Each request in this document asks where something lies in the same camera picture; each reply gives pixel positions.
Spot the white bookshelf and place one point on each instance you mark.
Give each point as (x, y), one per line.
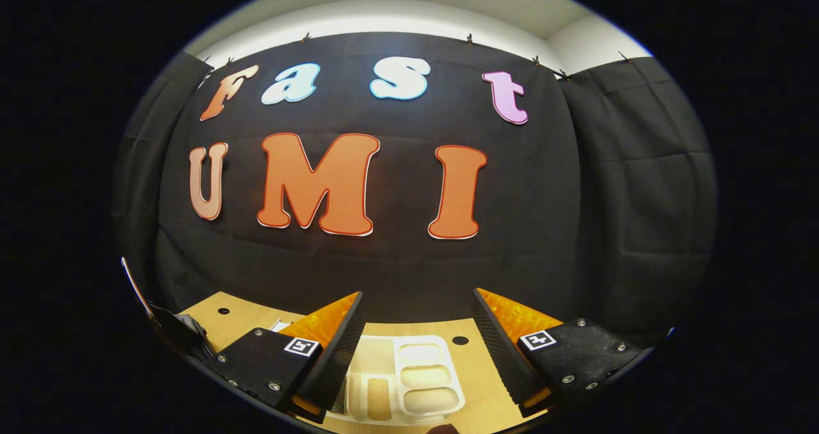
(425, 376)

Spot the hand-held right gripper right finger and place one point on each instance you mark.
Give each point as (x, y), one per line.
(505, 354)

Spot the grey schoolbag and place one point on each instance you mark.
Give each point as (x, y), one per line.
(176, 335)

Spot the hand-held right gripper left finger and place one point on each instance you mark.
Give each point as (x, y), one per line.
(336, 351)

